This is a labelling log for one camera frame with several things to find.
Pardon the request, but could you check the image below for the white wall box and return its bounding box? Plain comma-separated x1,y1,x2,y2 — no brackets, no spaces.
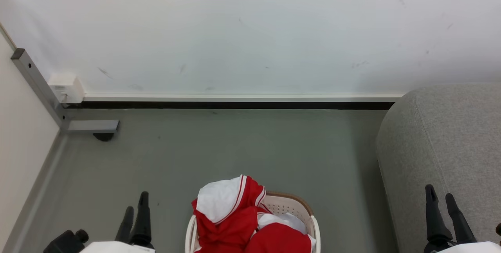
48,74,85,104

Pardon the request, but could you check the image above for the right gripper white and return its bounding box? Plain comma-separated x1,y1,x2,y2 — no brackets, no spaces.
424,184,501,253

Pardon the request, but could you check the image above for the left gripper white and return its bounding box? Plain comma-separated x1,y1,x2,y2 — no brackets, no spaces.
78,191,155,253

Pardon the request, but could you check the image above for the grey fabric sofa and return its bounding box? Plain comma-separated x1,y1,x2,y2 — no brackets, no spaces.
376,84,501,253

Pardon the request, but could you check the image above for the white laundry basket brown rim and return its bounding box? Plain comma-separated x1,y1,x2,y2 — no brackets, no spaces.
185,191,321,253

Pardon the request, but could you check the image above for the white and black baseboard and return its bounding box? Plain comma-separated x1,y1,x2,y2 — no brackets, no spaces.
63,93,404,110

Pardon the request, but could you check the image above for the red and white garment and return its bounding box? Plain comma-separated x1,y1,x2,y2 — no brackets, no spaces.
191,175,317,253

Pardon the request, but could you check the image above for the grey metal frame leg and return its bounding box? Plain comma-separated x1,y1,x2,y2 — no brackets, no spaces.
11,48,119,134

